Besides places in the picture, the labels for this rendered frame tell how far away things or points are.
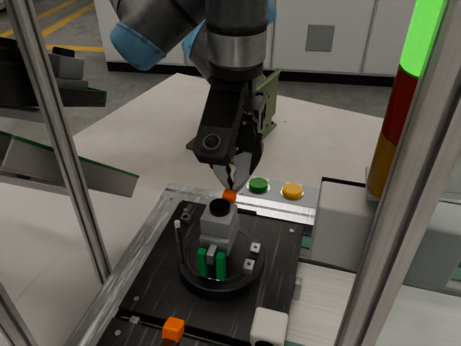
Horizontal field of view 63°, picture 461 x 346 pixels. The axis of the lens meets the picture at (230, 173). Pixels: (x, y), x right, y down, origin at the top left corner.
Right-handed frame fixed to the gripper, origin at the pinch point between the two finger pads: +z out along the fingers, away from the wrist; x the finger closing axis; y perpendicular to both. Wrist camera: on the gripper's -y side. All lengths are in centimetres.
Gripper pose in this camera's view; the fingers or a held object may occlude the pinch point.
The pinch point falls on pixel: (231, 189)
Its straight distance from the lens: 59.8
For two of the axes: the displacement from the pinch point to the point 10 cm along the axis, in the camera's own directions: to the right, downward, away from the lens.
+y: 2.7, -5.8, 7.7
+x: -9.6, -1.6, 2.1
